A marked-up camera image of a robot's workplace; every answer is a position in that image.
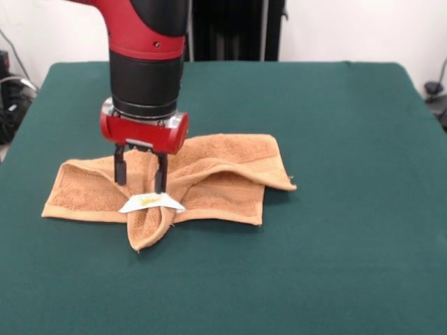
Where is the dark green table cloth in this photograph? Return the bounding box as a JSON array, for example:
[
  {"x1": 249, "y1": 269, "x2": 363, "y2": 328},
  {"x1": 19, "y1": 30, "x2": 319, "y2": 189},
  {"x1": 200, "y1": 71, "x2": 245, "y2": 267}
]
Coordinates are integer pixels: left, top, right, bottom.
[{"x1": 0, "y1": 61, "x2": 447, "y2": 335}]

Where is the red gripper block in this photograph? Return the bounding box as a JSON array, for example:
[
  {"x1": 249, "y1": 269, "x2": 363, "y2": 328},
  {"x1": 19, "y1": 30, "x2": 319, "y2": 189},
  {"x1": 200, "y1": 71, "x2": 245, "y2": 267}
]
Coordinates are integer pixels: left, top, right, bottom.
[{"x1": 100, "y1": 98, "x2": 191, "y2": 195}]

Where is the grey cable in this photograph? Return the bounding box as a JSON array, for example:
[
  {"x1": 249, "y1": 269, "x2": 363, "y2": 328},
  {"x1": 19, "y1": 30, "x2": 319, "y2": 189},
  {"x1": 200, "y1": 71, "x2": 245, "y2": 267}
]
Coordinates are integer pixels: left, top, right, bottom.
[{"x1": 0, "y1": 27, "x2": 39, "y2": 95}]

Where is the small black plug adapter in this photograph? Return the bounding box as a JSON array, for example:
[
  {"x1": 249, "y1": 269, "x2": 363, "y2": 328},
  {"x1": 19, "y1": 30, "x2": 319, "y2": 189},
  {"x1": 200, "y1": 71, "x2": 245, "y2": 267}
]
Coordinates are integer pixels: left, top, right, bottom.
[{"x1": 424, "y1": 80, "x2": 444, "y2": 95}]

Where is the tan terry towel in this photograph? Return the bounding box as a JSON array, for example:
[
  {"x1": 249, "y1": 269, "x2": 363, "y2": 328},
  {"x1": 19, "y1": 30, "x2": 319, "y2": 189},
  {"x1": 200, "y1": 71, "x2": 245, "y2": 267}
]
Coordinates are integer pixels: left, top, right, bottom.
[{"x1": 41, "y1": 133, "x2": 298, "y2": 253}]

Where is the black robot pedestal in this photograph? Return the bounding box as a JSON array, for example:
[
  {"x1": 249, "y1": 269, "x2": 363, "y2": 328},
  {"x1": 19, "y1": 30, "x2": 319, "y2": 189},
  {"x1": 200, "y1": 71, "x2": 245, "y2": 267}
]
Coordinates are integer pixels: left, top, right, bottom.
[{"x1": 183, "y1": 0, "x2": 289, "y2": 63}]

